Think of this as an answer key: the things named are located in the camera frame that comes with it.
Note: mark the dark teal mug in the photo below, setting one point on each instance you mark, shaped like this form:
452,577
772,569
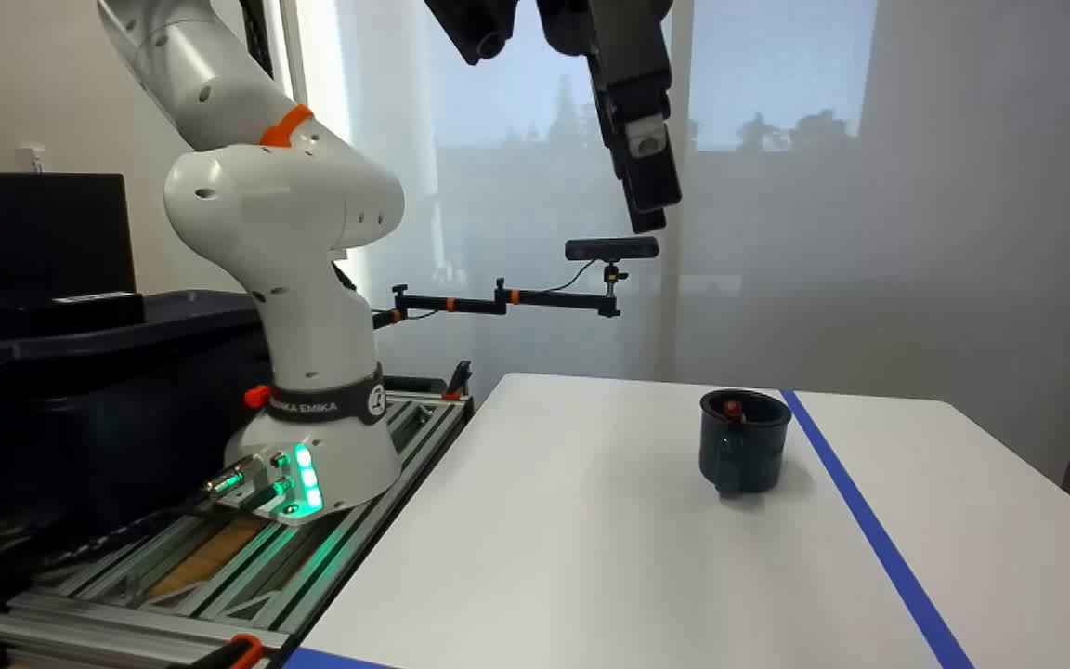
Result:
745,451

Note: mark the black bar camera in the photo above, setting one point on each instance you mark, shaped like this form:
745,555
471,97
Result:
612,250

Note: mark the sheer white curtain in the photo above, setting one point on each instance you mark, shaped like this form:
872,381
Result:
907,224

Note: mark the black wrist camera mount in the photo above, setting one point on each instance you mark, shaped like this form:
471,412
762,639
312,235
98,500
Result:
473,23

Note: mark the black monitor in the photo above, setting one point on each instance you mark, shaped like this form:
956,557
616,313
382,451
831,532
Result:
36,242

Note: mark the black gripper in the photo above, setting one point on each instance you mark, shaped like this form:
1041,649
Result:
623,58

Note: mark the short blue tape piece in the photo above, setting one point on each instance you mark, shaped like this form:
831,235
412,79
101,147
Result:
333,660

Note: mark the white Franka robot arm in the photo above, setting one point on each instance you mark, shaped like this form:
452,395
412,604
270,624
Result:
294,235

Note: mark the aluminium extrusion base frame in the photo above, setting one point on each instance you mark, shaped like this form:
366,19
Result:
251,569

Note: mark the long blue tape strip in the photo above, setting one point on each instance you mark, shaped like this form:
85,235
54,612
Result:
864,521

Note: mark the black cart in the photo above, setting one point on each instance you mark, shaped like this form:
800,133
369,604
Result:
92,421

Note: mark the orange black clamp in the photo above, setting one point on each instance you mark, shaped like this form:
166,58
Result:
248,652

